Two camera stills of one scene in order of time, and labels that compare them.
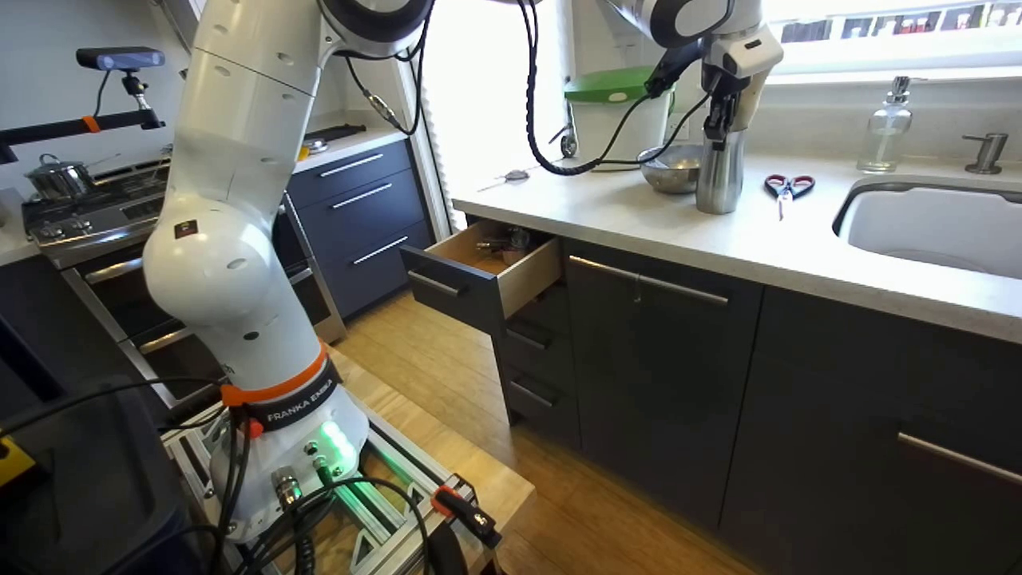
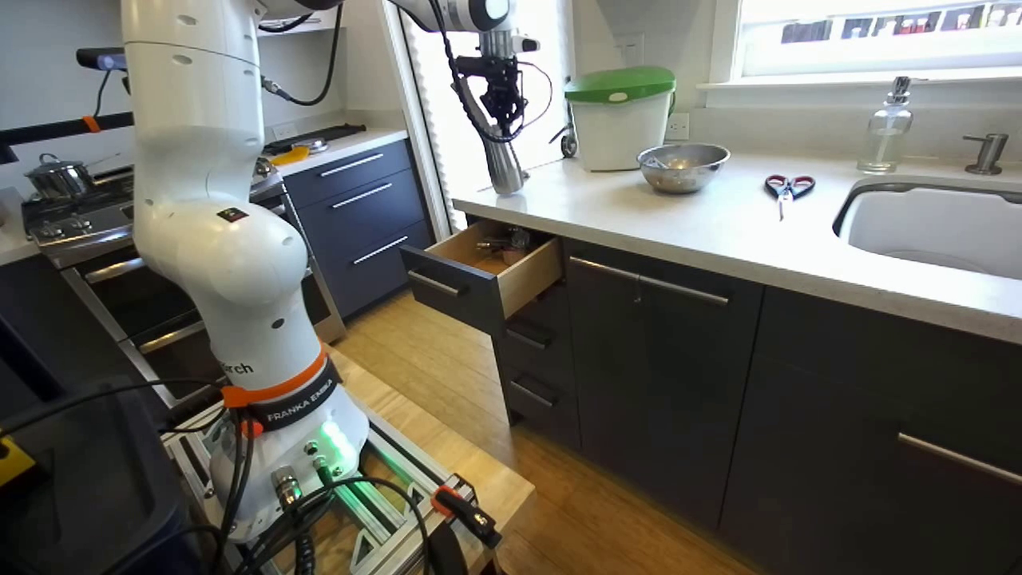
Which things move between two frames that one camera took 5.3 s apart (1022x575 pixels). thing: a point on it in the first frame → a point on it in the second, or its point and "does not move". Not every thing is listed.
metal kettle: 60,184 does not move
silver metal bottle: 724,172 → 507,166
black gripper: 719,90 → 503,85
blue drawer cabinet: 365,209 does not move
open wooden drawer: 488,268 does not move
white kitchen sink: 952,221 does not move
